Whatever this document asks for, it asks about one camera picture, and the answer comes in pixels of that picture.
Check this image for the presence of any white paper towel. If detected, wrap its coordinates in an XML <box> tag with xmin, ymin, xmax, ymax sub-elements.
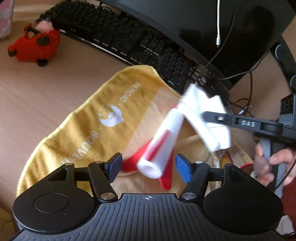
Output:
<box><xmin>178</xmin><ymin>84</ymin><xmax>231</xmax><ymax>152</ymax></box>

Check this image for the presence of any red white container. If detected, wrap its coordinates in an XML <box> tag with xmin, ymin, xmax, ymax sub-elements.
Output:
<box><xmin>121</xmin><ymin>107</ymin><xmax>184</xmax><ymax>190</ymax></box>

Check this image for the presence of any person right hand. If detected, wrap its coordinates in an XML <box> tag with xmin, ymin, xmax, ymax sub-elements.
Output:
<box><xmin>253</xmin><ymin>142</ymin><xmax>296</xmax><ymax>187</ymax></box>

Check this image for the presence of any yellow printed towel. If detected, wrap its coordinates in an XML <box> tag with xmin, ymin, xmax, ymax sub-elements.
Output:
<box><xmin>16</xmin><ymin>66</ymin><xmax>252</xmax><ymax>196</ymax></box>

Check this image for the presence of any curved black monitor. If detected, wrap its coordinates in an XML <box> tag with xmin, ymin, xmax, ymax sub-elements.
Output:
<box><xmin>107</xmin><ymin>1</ymin><xmax>295</xmax><ymax>89</ymax></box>

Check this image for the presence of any black keyboard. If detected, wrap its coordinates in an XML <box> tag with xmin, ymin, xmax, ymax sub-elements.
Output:
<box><xmin>36</xmin><ymin>1</ymin><xmax>200</xmax><ymax>94</ymax></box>

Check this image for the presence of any red plush car toy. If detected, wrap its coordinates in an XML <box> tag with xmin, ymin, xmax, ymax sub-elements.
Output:
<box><xmin>8</xmin><ymin>20</ymin><xmax>60</xmax><ymax>67</ymax></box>

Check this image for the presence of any black hanging cable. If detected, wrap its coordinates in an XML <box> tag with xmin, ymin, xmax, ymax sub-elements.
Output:
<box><xmin>195</xmin><ymin>8</ymin><xmax>239</xmax><ymax>84</ymax></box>

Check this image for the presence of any white usb cable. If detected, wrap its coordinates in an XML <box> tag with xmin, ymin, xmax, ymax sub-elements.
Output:
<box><xmin>216</xmin><ymin>0</ymin><xmax>221</xmax><ymax>48</ymax></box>

